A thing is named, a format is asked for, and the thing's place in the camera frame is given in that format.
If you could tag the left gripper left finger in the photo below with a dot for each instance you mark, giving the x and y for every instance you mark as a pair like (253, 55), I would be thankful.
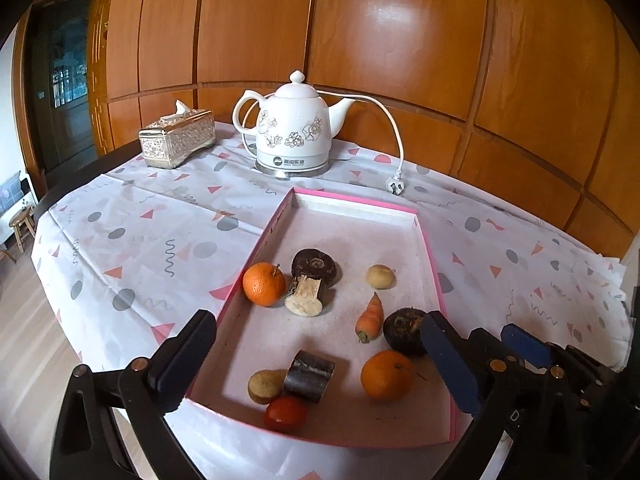
(151, 388)

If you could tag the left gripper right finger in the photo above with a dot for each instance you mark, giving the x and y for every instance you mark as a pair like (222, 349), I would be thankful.
(473, 370)

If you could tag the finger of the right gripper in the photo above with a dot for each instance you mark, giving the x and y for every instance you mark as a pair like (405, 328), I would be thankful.
(526, 346)

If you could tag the orange mandarin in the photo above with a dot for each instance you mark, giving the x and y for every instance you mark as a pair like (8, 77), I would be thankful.
(264, 284)
(388, 376)

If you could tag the dark round water chestnut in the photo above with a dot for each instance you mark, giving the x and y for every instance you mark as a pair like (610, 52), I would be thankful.
(402, 331)

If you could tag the small yellow-brown fruit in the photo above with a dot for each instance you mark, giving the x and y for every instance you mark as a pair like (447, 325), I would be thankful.
(265, 386)

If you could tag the small orange carrot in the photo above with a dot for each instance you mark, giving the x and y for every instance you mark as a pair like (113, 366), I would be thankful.
(370, 322)

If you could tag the red tomato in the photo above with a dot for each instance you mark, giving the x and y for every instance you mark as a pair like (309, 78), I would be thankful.
(286, 414)

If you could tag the small tan potato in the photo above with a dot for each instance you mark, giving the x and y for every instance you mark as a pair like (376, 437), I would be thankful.
(379, 276)

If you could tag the dark cylinder yam piece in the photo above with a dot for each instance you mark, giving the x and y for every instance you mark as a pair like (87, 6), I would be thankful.
(308, 376)

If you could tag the dark cut yam chunk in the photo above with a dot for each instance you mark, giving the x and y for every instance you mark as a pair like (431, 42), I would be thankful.
(308, 296)

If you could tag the dark round taro top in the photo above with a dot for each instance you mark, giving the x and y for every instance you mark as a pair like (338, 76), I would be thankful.
(315, 264)

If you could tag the patterned white tablecloth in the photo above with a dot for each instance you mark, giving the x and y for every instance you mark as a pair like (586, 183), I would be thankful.
(126, 260)

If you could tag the pink shallow tray box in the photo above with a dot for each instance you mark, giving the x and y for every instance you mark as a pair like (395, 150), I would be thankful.
(356, 233)

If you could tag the small wooden stool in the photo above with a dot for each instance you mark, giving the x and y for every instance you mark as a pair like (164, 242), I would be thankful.
(22, 223)

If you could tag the silver ornate tissue box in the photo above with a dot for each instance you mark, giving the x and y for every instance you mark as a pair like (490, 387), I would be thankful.
(172, 139)

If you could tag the white ceramic electric kettle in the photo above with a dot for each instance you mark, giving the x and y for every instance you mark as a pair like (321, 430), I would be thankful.
(294, 128)

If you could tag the dark glass door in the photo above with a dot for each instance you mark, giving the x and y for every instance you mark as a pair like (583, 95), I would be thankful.
(56, 80)

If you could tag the wooden cabinet wall panels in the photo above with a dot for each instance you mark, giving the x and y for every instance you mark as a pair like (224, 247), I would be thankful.
(535, 101)

